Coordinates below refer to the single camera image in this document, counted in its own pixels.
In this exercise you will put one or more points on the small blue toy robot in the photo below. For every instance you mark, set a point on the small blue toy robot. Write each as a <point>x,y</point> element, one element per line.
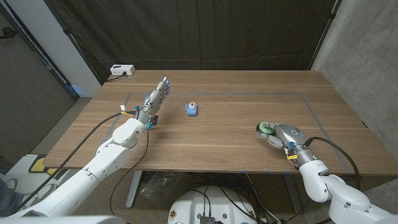
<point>191,109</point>

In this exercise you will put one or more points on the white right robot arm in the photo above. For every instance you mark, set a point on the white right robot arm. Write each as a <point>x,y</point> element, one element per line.
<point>339,193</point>

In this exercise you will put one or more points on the blue jeans leg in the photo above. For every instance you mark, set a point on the blue jeans leg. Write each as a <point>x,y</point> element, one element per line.
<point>7,202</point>

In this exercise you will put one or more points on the green push button, black base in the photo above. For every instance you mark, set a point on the green push button, black base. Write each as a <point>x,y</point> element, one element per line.
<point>265,127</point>

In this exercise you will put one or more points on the clear plastic bag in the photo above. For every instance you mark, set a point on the clear plastic bag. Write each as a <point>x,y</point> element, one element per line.
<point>160,188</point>

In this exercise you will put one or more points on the white power strip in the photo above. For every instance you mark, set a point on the white power strip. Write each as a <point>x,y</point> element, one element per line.
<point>122,69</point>

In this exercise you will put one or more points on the black fabric backdrop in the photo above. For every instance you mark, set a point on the black fabric backdrop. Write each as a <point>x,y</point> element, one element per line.
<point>199,34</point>

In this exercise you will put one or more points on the white table leg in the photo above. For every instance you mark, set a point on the white table leg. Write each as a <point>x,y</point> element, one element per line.
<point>133,189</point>

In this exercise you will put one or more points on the yellow black floor object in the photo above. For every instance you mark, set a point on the yellow black floor object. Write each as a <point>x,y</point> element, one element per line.
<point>38,164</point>

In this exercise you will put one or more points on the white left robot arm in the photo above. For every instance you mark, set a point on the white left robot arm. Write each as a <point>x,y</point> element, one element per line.
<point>93,168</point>

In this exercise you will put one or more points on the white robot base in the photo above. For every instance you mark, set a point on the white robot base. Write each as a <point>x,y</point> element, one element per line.
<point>214,205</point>

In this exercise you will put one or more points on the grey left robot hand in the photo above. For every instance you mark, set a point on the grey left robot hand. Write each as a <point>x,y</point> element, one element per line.
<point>152,101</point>

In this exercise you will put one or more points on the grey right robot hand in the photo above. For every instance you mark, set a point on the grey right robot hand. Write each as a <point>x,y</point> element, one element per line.
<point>289,135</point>

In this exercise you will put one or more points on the black backdrop stand pole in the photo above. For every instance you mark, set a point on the black backdrop stand pole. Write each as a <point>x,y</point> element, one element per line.
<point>73,40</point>
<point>325,34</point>

